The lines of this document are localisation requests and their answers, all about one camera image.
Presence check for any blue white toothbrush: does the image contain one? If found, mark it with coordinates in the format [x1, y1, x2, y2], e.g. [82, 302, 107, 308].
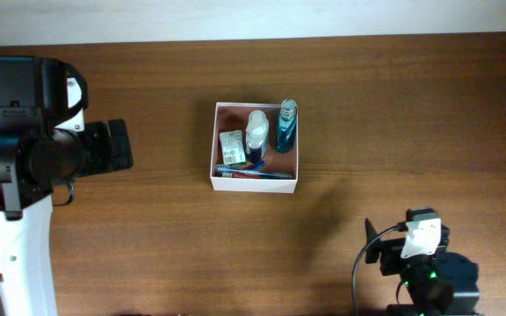
[214, 164, 293, 179]

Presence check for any green red toothpaste tube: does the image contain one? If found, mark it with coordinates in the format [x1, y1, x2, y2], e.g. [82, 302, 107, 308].
[221, 173, 263, 179]

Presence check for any green white soap box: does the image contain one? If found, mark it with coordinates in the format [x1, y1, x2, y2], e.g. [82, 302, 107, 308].
[219, 130, 247, 165]

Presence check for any blue disposable razor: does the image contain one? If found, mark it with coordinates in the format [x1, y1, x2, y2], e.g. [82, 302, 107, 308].
[248, 161, 265, 170]

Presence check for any teal mouthwash bottle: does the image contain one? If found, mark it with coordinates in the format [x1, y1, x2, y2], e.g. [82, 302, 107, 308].
[276, 99, 298, 154]

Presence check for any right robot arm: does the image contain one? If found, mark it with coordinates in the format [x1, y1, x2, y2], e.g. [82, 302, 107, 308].
[363, 207, 481, 316]

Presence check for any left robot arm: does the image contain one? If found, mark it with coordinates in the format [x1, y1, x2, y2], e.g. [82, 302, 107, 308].
[0, 56, 134, 315]

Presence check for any white cardboard box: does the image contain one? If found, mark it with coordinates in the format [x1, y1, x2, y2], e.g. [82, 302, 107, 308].
[209, 102, 300, 193]

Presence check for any right black cable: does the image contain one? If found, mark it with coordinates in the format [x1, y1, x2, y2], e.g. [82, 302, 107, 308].
[351, 222, 408, 316]

